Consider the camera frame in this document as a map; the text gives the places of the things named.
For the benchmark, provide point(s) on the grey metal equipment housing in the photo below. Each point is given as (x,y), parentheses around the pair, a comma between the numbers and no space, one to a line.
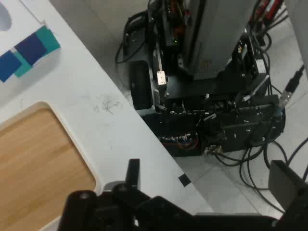
(216,36)

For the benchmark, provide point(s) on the wooden tray with white rim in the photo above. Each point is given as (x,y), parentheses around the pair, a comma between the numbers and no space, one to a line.
(36,156)

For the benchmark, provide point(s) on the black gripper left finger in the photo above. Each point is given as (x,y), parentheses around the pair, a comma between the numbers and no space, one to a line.
(132,173)

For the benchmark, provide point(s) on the black tape marker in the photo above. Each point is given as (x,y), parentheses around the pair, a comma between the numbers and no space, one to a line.
(184,180)

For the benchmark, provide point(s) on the black floor equipment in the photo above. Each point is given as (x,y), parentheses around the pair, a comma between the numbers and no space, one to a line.
(183,120)

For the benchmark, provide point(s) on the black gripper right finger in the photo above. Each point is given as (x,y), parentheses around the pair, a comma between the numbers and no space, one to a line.
(286,185)

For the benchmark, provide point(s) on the white and blue cardboard box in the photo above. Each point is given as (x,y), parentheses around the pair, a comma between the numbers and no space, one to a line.
(31,48)

